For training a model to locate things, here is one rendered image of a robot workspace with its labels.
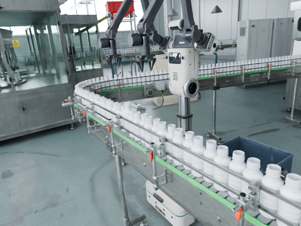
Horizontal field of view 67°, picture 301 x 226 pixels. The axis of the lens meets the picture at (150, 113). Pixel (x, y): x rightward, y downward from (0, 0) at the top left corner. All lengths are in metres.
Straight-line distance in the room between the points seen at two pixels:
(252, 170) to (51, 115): 4.00
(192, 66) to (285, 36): 6.29
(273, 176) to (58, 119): 4.08
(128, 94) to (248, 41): 4.83
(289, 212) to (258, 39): 6.70
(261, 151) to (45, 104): 3.70
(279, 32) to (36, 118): 6.66
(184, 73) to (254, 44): 5.54
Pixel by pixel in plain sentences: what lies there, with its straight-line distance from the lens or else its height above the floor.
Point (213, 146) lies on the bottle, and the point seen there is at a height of 1.15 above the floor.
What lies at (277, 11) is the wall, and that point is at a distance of 14.33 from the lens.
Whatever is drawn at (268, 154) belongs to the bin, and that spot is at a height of 0.90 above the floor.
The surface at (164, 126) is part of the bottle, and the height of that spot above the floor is 1.15.
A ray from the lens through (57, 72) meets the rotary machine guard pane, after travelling 4.40.
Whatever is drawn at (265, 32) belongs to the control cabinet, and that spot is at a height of 1.54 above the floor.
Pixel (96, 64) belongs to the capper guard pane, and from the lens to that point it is 6.64.
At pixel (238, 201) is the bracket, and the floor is 1.09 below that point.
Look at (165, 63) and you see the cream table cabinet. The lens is 5.40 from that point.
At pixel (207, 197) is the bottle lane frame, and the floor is 0.97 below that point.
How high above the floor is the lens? 1.54
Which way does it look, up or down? 18 degrees down
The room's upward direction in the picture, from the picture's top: 4 degrees counter-clockwise
